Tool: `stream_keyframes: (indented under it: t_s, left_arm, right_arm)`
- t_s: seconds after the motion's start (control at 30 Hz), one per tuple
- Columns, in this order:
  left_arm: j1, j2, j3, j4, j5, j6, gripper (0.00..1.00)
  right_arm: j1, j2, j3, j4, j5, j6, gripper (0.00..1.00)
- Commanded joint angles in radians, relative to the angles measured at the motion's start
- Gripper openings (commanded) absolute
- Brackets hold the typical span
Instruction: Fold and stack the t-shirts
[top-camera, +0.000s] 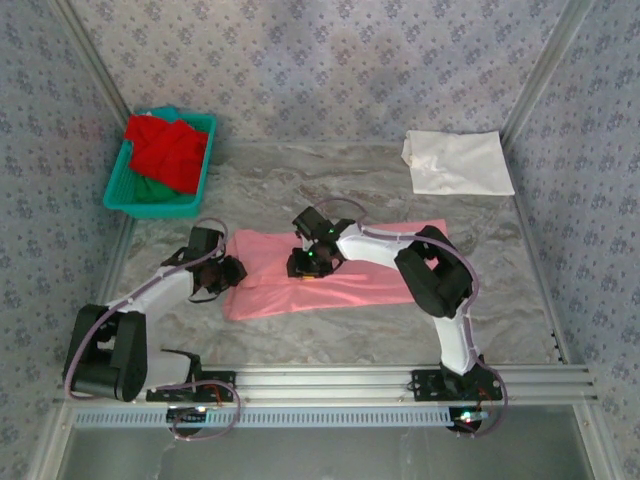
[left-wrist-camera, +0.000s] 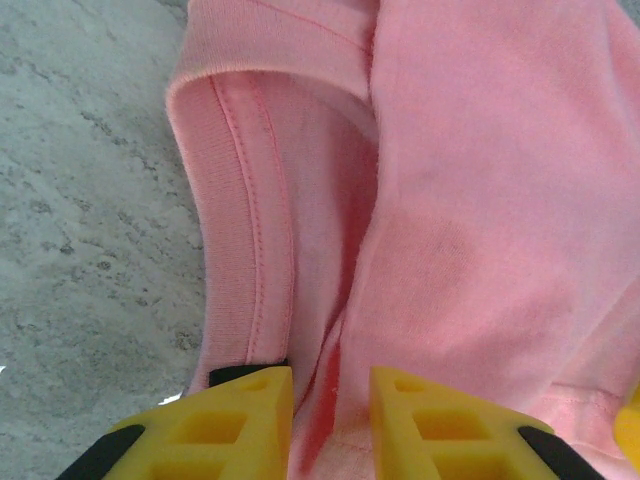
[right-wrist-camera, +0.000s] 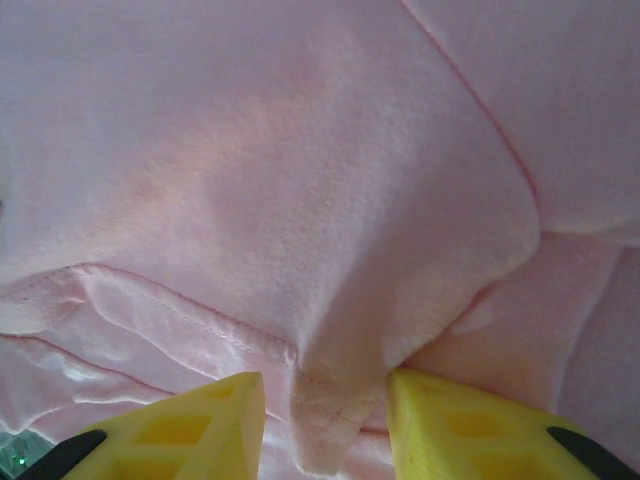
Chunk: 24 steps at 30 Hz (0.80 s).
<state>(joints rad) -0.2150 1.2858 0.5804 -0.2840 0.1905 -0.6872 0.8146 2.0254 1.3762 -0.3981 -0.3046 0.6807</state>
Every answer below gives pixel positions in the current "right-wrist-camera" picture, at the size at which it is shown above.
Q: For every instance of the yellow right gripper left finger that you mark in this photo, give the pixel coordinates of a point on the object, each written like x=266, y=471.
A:
x=225, y=450

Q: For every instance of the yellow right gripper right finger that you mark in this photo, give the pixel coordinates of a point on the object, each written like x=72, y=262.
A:
x=425, y=440

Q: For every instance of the pink t-shirt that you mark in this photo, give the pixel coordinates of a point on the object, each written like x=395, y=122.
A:
x=300, y=175

